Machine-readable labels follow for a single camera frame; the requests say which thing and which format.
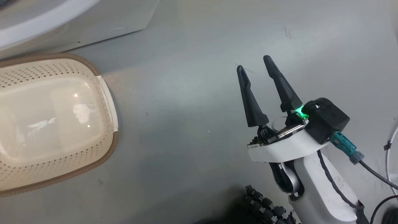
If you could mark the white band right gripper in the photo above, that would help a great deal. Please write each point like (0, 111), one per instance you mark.
(286, 147)

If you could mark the white washing machine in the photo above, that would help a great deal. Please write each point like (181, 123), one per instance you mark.
(108, 18)

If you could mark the cream perforated laundry basket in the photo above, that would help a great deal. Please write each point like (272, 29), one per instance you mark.
(46, 124)

